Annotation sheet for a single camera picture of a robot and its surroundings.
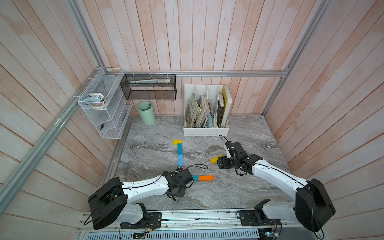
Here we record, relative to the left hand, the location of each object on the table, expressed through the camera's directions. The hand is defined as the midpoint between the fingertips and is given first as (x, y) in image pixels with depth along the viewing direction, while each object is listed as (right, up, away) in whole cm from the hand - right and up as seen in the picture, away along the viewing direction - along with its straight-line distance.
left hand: (177, 193), depth 82 cm
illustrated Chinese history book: (+9, +48, +18) cm, 52 cm away
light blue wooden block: (+1, +16, +12) cm, 20 cm away
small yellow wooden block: (-3, +27, +22) cm, 35 cm away
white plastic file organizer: (+16, +49, +19) cm, 54 cm away
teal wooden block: (0, +23, +20) cm, 30 cm away
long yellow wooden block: (+23, +16, +12) cm, 31 cm away
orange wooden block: (+3, +15, -3) cm, 16 cm away
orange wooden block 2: (+17, +7, +6) cm, 19 cm away
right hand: (+27, +17, +6) cm, 33 cm away
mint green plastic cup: (-24, +48, +24) cm, 59 cm away
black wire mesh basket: (-21, +66, +22) cm, 73 cm away
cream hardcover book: (+31, +54, +11) cm, 64 cm away
